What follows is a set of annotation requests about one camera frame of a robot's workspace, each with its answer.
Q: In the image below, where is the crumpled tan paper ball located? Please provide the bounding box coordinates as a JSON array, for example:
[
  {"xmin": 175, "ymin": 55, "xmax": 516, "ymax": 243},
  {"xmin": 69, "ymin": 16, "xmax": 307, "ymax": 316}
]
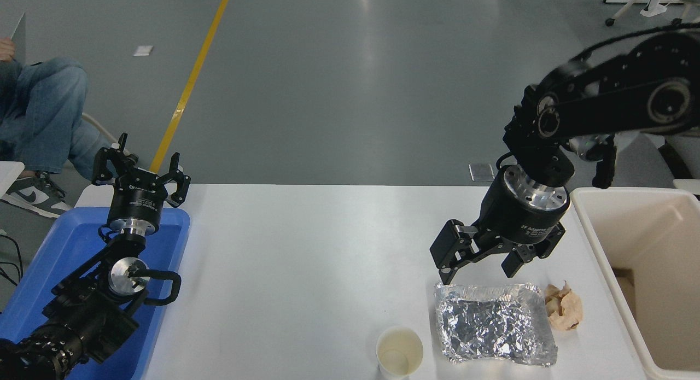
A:
[{"xmin": 543, "ymin": 282, "xmax": 583, "ymax": 332}]

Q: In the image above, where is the white paper cup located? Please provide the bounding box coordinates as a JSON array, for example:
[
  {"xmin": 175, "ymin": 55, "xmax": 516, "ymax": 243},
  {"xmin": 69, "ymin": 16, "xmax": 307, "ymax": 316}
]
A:
[{"xmin": 375, "ymin": 326, "xmax": 424, "ymax": 380}]

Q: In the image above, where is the grey chair with white armrest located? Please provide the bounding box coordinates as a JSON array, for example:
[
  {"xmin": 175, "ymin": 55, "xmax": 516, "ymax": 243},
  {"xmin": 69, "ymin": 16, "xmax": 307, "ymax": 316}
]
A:
[{"xmin": 664, "ymin": 133, "xmax": 700, "ymax": 179}]

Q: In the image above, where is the large pale bin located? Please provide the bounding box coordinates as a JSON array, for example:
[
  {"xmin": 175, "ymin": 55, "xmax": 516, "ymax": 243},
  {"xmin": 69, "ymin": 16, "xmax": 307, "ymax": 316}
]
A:
[{"xmin": 570, "ymin": 186, "xmax": 700, "ymax": 380}]

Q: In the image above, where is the black floor cable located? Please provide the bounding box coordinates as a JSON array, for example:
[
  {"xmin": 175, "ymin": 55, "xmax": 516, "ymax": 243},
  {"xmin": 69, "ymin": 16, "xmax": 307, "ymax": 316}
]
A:
[{"xmin": 0, "ymin": 235, "xmax": 24, "ymax": 287}]

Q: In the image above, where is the silver laptop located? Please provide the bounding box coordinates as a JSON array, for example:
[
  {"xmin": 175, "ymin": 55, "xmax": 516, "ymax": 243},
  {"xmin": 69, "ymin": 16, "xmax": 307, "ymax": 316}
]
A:
[{"xmin": 10, "ymin": 13, "xmax": 27, "ymax": 63}]

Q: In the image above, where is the small white table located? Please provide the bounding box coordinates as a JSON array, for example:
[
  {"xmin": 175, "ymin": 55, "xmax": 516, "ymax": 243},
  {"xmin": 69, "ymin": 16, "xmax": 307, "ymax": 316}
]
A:
[{"xmin": 0, "ymin": 161, "xmax": 26, "ymax": 201}]

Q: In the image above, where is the person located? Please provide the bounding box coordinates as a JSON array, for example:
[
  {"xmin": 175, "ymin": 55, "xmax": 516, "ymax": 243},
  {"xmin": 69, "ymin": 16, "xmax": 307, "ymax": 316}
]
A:
[{"xmin": 0, "ymin": 37, "xmax": 118, "ymax": 218}]

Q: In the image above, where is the white wheeled chair base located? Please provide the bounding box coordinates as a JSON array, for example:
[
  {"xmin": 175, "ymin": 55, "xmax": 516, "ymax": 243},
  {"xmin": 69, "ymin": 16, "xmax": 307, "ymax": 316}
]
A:
[{"xmin": 603, "ymin": 0, "xmax": 700, "ymax": 28}]

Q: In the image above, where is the blue plastic tray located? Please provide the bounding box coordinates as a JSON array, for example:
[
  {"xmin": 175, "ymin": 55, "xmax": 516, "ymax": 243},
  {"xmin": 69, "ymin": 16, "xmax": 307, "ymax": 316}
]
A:
[{"xmin": 0, "ymin": 207, "xmax": 191, "ymax": 380}]

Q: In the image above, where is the crumpled foil tray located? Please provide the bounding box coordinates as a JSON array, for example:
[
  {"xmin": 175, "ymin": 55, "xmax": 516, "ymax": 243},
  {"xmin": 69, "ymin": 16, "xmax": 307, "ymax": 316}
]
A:
[{"xmin": 434, "ymin": 282, "xmax": 558, "ymax": 367}]

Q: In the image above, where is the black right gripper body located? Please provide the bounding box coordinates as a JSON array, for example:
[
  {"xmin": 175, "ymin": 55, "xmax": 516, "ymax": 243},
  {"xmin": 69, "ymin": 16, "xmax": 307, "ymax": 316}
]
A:
[{"xmin": 475, "ymin": 180, "xmax": 570, "ymax": 245}]

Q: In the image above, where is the white office chair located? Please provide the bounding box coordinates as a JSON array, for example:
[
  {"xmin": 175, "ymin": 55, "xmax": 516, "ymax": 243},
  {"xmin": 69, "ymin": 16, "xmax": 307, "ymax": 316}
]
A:
[{"xmin": 82, "ymin": 113, "xmax": 132, "ymax": 151}]

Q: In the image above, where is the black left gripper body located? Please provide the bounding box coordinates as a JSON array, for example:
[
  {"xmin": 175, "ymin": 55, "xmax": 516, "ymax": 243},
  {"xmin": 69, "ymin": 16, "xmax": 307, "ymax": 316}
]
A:
[{"xmin": 108, "ymin": 169, "xmax": 168, "ymax": 223}]

